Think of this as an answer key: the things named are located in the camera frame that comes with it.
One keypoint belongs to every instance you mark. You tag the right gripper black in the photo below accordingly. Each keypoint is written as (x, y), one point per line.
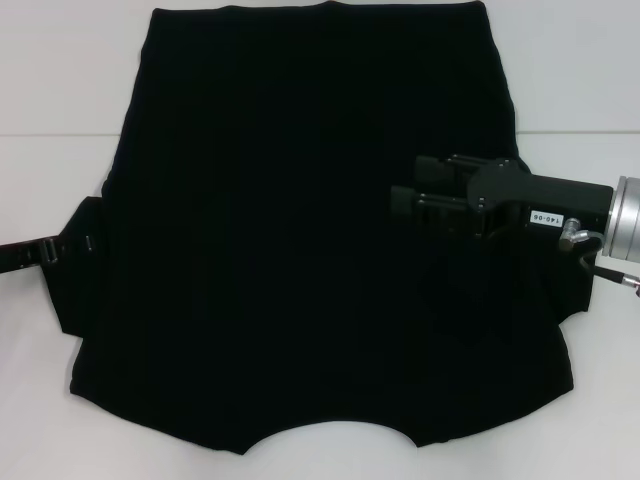
(505, 187)

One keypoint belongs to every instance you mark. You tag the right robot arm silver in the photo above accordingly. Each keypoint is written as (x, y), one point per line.
(625, 220)

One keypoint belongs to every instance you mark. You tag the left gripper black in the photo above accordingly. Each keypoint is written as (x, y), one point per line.
(20, 256)

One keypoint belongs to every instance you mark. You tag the black shirt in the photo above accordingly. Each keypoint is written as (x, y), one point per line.
(320, 125)

